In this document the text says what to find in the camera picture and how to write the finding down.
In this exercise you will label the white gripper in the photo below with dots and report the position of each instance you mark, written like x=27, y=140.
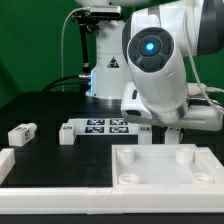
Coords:
x=199, y=116

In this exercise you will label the black camera on stand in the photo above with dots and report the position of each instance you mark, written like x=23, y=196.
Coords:
x=88, y=19

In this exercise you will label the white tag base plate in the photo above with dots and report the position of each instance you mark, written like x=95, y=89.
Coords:
x=103, y=126

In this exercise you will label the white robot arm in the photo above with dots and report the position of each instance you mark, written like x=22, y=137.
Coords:
x=140, y=62

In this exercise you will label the white square tabletop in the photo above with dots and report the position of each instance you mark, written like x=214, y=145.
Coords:
x=165, y=165

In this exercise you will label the white U-shaped fence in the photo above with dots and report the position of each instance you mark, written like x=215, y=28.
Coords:
x=119, y=199

